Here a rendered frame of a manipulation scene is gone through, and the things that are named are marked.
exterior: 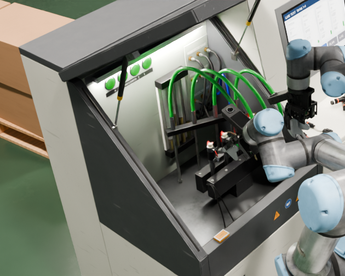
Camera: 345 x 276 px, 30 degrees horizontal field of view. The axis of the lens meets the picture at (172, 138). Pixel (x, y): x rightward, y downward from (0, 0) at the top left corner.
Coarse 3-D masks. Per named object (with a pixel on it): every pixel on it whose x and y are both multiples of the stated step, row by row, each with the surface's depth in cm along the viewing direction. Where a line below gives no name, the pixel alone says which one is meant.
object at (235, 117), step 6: (228, 108) 192; (234, 108) 192; (222, 114) 193; (228, 114) 191; (234, 114) 191; (240, 114) 191; (228, 120) 192; (234, 120) 190; (240, 120) 190; (246, 120) 189; (234, 126) 191; (240, 126) 188; (240, 132) 189
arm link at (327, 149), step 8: (312, 136) 176; (320, 136) 174; (328, 136) 174; (336, 136) 174; (304, 144) 173; (312, 144) 172; (320, 144) 169; (328, 144) 166; (336, 144) 163; (312, 152) 171; (320, 152) 167; (328, 152) 163; (336, 152) 159; (344, 152) 156; (312, 160) 173; (320, 160) 167; (328, 160) 162; (336, 160) 157; (344, 160) 154; (328, 168) 164; (336, 168) 158; (344, 168) 153
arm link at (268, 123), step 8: (264, 112) 171; (272, 112) 171; (256, 120) 172; (264, 120) 170; (272, 120) 171; (280, 120) 171; (248, 128) 179; (256, 128) 172; (264, 128) 170; (272, 128) 170; (280, 128) 171; (256, 136) 174; (264, 136) 172; (272, 136) 172; (280, 136) 173
